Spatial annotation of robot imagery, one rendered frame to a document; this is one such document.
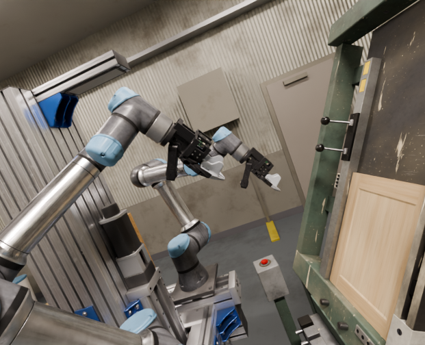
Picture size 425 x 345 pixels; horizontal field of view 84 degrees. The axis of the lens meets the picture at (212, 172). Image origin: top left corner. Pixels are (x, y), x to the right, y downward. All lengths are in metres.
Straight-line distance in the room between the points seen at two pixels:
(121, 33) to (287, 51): 2.57
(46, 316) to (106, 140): 0.35
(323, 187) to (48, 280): 1.26
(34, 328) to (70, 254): 0.42
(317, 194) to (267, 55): 2.99
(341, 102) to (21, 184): 1.40
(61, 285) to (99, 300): 0.14
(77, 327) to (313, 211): 1.14
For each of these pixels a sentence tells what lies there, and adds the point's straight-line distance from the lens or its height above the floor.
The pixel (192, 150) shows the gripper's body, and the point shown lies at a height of 1.65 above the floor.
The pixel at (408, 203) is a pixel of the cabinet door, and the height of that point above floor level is 1.26.
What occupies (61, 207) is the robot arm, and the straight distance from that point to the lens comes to 0.68.
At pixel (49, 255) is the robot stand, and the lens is 1.01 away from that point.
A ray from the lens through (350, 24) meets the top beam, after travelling 1.35.
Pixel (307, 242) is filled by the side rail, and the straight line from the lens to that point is 1.44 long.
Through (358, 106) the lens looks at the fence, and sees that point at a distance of 1.19.
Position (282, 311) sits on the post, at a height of 0.65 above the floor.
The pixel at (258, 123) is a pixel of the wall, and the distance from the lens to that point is 3.90.
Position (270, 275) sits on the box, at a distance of 1.38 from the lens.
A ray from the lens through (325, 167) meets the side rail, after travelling 1.37.
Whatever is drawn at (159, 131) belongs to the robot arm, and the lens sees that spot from 0.62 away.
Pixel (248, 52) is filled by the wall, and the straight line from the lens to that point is 4.06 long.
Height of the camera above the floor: 1.66
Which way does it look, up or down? 7 degrees down
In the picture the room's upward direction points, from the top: 22 degrees counter-clockwise
